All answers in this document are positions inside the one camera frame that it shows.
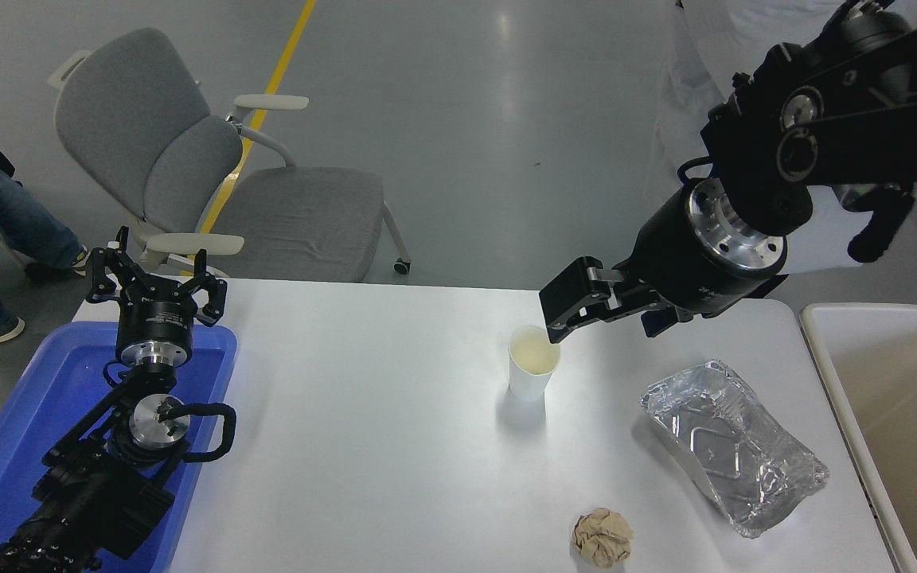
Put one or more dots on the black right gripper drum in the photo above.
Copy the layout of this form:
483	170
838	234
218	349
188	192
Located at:
673	255

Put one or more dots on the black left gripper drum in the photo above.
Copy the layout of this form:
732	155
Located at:
154	318

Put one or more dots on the white paper cup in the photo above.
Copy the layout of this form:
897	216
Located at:
528	382

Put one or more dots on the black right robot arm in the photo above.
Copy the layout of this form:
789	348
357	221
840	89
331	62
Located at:
864	135

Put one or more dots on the grey padded office chair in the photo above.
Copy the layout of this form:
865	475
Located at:
156	151

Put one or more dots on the crumpled silver foil tray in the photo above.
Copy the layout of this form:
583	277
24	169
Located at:
729	446

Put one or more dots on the blue plastic tray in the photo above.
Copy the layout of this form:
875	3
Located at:
21	422

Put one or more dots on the crumpled tan paper ball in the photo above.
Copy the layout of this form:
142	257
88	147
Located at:
603	539

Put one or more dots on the large pale bin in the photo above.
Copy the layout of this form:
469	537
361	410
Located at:
904	414

